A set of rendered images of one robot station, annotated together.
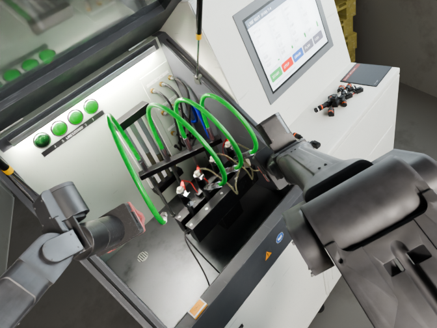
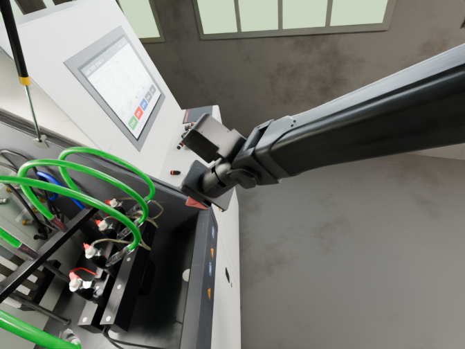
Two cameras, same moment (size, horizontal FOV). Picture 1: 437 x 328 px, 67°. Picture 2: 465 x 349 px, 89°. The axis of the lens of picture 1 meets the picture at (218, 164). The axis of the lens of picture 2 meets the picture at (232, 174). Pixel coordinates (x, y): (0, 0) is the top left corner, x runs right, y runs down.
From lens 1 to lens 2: 0.38 m
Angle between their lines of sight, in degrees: 36
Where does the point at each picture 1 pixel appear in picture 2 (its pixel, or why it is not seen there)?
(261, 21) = (98, 71)
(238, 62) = (90, 113)
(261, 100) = (129, 149)
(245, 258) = (196, 311)
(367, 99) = not seen: hidden behind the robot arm
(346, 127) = not seen: hidden behind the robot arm
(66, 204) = not seen: outside the picture
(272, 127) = (211, 129)
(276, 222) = (203, 255)
